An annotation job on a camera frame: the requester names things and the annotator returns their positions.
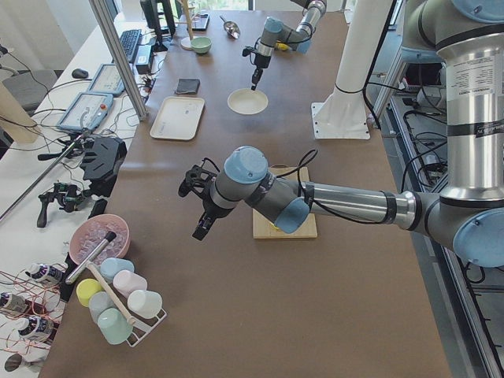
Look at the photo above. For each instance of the black keyboard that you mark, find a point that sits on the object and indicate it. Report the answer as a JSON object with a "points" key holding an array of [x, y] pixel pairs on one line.
{"points": [[130, 40]]}

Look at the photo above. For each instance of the pink cup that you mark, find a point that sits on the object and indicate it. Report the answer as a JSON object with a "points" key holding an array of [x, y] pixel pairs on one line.
{"points": [[125, 282]]}

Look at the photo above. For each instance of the mint green cup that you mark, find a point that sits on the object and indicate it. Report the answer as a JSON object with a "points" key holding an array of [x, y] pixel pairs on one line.
{"points": [[114, 326]]}

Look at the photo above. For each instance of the folded grey cloth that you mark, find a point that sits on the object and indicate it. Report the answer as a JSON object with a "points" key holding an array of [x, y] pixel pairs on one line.
{"points": [[187, 86]]}

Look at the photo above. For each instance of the yellow cup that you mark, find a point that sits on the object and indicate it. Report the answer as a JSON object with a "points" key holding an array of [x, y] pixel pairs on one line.
{"points": [[86, 289]]}

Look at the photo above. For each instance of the blue cup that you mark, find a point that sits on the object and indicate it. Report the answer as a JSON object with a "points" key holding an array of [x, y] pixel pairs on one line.
{"points": [[111, 266]]}

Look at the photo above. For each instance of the wooden stand with base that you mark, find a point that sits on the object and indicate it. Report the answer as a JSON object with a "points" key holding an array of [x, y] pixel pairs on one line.
{"points": [[186, 42]]}

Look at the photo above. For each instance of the black plastic housing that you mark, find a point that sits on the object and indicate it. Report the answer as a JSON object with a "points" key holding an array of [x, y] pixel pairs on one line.
{"points": [[102, 158]]}

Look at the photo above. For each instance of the teach pendant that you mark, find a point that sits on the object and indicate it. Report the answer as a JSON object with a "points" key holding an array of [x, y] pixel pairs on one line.
{"points": [[107, 80], [87, 112]]}

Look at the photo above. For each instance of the cream rabbit tray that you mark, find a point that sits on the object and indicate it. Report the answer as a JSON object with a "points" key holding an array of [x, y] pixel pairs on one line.
{"points": [[177, 118]]}

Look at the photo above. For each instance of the grey cup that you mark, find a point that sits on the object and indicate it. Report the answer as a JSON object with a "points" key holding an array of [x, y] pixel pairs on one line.
{"points": [[98, 303]]}

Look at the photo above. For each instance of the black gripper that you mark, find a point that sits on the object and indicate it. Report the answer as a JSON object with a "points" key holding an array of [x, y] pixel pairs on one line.
{"points": [[211, 210], [260, 61]]}

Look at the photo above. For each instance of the white cup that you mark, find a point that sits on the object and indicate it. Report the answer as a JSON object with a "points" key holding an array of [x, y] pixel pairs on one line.
{"points": [[145, 303]]}

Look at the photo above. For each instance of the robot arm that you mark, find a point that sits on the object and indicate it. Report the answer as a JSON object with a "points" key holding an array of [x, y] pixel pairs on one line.
{"points": [[276, 31], [465, 216]]}

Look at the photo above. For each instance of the green bowl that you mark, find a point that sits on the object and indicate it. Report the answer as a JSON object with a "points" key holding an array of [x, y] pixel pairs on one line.
{"points": [[201, 45]]}

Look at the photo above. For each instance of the near teach pendant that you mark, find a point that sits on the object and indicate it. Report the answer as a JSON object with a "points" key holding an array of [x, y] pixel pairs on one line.
{"points": [[87, 112]]}

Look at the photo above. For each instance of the aluminium frame post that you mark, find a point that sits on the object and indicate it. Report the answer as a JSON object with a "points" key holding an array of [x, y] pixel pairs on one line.
{"points": [[105, 22]]}

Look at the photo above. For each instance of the metal scoop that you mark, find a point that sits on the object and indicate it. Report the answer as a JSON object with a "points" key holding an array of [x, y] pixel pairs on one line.
{"points": [[231, 28]]}

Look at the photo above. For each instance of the metal muddler black tip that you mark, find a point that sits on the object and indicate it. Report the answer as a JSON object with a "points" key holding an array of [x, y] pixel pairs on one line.
{"points": [[71, 278]]}

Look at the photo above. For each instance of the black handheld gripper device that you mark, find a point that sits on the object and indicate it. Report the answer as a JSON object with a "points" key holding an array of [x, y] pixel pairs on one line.
{"points": [[67, 195]]}

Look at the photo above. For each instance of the upper whole lemon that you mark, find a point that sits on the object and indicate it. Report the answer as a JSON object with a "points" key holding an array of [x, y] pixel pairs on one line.
{"points": [[282, 46]]}

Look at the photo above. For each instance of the wooden cutting board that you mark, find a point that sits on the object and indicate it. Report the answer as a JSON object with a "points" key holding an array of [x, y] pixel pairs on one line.
{"points": [[264, 229]]}

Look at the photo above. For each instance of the black computer mouse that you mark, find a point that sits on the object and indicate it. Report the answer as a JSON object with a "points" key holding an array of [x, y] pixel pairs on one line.
{"points": [[80, 74]]}

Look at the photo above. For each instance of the cream round plate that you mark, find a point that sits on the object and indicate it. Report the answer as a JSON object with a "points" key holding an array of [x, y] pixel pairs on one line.
{"points": [[247, 102]]}

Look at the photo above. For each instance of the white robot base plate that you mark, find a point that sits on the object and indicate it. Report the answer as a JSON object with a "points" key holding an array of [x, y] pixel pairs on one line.
{"points": [[334, 120]]}

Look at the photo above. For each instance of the pink bowl with ice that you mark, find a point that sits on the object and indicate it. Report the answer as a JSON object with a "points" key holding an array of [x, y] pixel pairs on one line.
{"points": [[93, 231]]}

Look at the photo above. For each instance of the far teach pendant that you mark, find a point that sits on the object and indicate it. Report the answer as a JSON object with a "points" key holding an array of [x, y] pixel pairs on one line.
{"points": [[107, 80]]}

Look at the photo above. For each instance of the white cup rack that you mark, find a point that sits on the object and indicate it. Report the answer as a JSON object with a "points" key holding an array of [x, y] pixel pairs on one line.
{"points": [[141, 328]]}

